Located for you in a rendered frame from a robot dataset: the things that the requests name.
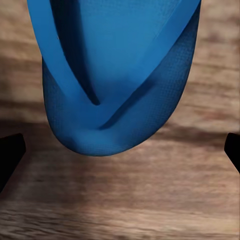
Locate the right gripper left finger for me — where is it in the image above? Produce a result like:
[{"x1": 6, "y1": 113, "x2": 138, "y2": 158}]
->
[{"x1": 0, "y1": 133, "x2": 26, "y2": 193}]

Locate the sandal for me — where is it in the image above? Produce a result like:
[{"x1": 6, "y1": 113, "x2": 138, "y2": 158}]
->
[{"x1": 27, "y1": 0, "x2": 202, "y2": 157}]

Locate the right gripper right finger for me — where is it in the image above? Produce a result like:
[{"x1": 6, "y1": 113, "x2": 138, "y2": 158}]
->
[{"x1": 224, "y1": 133, "x2": 240, "y2": 172}]

